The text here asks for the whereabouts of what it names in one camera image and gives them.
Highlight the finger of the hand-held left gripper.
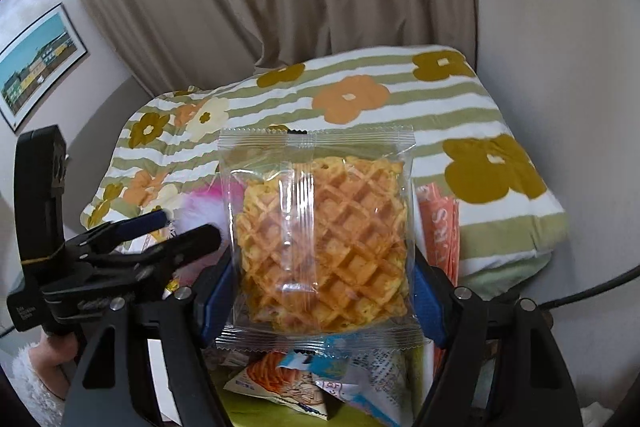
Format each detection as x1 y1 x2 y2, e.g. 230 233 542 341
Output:
65 209 168 253
87 224 223 280

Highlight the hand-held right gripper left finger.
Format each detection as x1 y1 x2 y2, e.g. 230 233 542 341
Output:
60 249 238 427

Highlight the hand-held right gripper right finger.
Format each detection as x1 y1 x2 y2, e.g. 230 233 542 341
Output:
411 252 583 427

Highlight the pink fluffy toy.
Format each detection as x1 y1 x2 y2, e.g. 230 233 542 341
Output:
172 187 233 253

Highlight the salmon striped snack packet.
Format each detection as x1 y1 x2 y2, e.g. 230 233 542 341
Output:
417 184 461 283

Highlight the blue white snack packet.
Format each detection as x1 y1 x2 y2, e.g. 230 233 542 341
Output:
277 337 406 425

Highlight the orange cartoon snack packet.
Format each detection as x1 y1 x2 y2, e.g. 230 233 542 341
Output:
223 349 331 420

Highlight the clear waffle packet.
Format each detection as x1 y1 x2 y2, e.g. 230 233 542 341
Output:
215 125 421 350

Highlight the person's left forearm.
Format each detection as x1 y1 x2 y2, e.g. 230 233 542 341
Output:
7 342 68 423

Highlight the person's left hand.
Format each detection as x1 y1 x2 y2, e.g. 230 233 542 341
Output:
31 332 81 400

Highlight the pale green bedding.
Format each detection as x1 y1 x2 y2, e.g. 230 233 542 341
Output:
457 252 551 303

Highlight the grey bed headboard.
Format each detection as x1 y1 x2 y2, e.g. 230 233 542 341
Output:
65 74 156 228

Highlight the floral striped blanket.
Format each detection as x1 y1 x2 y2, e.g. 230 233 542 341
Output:
80 46 571 298

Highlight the framed wall poster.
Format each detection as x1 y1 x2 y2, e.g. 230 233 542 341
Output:
0 3 90 131

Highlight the black cable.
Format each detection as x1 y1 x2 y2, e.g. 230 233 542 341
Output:
542 264 640 308

